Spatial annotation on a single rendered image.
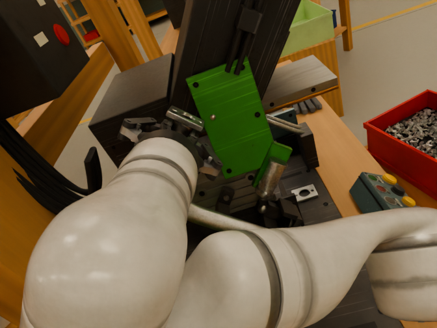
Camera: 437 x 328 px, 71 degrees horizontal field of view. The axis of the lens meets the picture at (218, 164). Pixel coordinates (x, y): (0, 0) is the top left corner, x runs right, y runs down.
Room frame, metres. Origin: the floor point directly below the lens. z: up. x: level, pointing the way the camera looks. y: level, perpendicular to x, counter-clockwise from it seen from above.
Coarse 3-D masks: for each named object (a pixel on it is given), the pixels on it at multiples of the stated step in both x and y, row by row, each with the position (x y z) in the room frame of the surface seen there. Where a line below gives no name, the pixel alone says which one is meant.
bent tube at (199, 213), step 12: (180, 120) 0.39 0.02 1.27; (192, 120) 0.40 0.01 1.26; (180, 132) 0.39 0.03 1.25; (192, 204) 0.38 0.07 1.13; (192, 216) 0.37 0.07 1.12; (204, 216) 0.36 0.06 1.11; (216, 216) 0.36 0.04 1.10; (228, 216) 0.36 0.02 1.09; (216, 228) 0.35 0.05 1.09; (228, 228) 0.35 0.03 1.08; (240, 228) 0.34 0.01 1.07; (252, 228) 0.34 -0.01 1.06; (264, 228) 0.34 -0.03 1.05
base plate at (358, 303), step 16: (272, 112) 0.93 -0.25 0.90; (288, 160) 0.66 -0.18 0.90; (288, 176) 0.60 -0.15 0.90; (304, 176) 0.57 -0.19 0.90; (288, 192) 0.54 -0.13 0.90; (304, 192) 0.52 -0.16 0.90; (320, 192) 0.50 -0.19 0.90; (304, 208) 0.48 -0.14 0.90; (320, 208) 0.46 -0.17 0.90; (336, 208) 0.44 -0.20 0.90; (192, 224) 0.58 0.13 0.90; (304, 224) 0.44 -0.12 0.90; (192, 240) 0.53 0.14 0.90; (352, 288) 0.27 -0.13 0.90; (368, 288) 0.26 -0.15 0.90; (352, 304) 0.24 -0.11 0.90; (368, 304) 0.23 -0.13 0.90; (320, 320) 0.24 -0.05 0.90; (336, 320) 0.23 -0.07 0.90; (352, 320) 0.22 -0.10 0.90; (368, 320) 0.21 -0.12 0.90; (384, 320) 0.20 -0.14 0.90
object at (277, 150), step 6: (276, 144) 0.47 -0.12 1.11; (282, 144) 0.47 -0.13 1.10; (270, 150) 0.47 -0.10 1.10; (276, 150) 0.47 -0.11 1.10; (282, 150) 0.46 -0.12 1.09; (288, 150) 0.46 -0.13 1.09; (270, 156) 0.47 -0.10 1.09; (276, 156) 0.46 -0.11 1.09; (282, 156) 0.46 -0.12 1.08; (288, 156) 0.46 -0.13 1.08; (264, 162) 0.47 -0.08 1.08; (264, 168) 0.46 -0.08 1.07; (258, 174) 0.46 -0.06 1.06; (258, 180) 0.46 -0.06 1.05; (252, 186) 0.46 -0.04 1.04
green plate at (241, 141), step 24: (216, 72) 0.52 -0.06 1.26; (240, 72) 0.51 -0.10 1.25; (192, 96) 0.53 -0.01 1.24; (216, 96) 0.52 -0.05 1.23; (240, 96) 0.50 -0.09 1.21; (216, 120) 0.51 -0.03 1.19; (240, 120) 0.50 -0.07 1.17; (264, 120) 0.49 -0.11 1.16; (216, 144) 0.50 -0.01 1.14; (240, 144) 0.49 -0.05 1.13; (264, 144) 0.48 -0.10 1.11; (240, 168) 0.48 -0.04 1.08
